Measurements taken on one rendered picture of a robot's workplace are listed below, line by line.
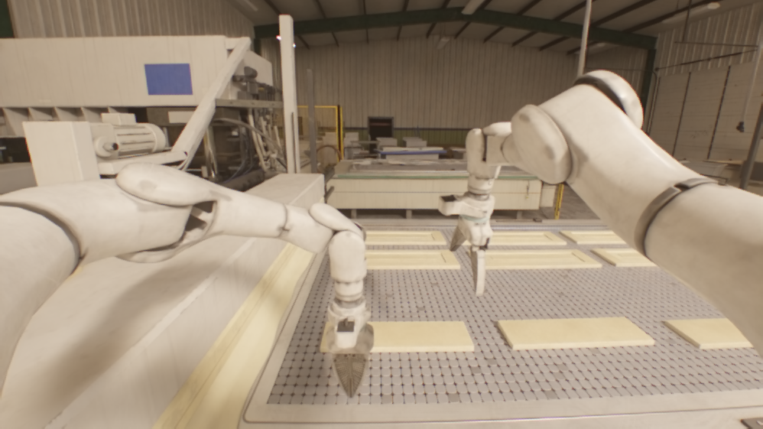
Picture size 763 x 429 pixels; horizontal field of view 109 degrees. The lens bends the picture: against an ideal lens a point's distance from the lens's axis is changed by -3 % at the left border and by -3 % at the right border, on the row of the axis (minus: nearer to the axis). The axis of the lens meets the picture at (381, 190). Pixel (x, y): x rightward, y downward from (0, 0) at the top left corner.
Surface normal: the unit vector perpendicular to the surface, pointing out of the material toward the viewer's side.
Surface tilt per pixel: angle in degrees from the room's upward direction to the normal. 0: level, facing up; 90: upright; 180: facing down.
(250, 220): 92
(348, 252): 91
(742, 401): 0
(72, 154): 90
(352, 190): 90
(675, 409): 0
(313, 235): 109
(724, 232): 56
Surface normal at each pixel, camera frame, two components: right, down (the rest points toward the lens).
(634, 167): -0.47, -0.53
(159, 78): 0.02, 0.22
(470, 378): 0.01, -0.97
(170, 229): 0.89, 0.43
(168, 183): 0.61, -0.72
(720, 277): -0.99, 0.11
